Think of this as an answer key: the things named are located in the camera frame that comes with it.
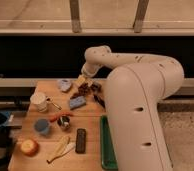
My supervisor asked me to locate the dark red grape bunch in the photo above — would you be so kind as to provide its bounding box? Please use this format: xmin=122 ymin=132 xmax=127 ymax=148
xmin=71 ymin=83 xmax=90 ymax=99

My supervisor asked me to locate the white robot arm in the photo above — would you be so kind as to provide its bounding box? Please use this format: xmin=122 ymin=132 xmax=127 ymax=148
xmin=81 ymin=46 xmax=184 ymax=171

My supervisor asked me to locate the small metal cup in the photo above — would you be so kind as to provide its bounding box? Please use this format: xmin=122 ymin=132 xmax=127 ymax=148
xmin=57 ymin=116 xmax=70 ymax=130

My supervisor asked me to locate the blue plastic cup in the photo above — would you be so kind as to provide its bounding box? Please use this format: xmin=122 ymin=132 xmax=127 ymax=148
xmin=34 ymin=119 xmax=50 ymax=136

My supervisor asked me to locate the small dark object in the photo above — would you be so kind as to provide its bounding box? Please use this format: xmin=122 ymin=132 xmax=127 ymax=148
xmin=91 ymin=82 xmax=102 ymax=92

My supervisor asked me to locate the light blue toy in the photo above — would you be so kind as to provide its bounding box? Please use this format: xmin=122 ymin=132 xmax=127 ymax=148
xmin=57 ymin=79 xmax=72 ymax=92

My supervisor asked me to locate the blue sponge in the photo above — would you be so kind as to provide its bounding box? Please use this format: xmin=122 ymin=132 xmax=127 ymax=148
xmin=69 ymin=96 xmax=86 ymax=110

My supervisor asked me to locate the metal spoon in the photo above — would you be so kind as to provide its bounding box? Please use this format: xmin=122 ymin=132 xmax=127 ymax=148
xmin=46 ymin=97 xmax=62 ymax=110

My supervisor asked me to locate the white mug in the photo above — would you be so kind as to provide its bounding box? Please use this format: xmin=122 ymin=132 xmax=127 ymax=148
xmin=30 ymin=92 xmax=48 ymax=112

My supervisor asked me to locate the black remote control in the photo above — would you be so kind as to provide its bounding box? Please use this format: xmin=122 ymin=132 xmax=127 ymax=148
xmin=75 ymin=128 xmax=86 ymax=154

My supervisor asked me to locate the yellow banana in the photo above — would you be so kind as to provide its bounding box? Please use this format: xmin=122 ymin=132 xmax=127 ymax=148
xmin=47 ymin=136 xmax=70 ymax=164

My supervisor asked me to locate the white plastic knife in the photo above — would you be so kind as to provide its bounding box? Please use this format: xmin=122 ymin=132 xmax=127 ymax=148
xmin=61 ymin=142 xmax=76 ymax=156

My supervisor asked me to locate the green plastic tray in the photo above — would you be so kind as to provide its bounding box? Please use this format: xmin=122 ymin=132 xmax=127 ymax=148
xmin=100 ymin=116 xmax=118 ymax=171

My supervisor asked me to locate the red apple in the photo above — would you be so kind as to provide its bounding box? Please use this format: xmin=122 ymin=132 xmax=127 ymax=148
xmin=20 ymin=139 xmax=39 ymax=156

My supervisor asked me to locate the black handled tool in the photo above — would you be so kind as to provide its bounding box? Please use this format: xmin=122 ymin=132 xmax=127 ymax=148
xmin=94 ymin=95 xmax=105 ymax=108

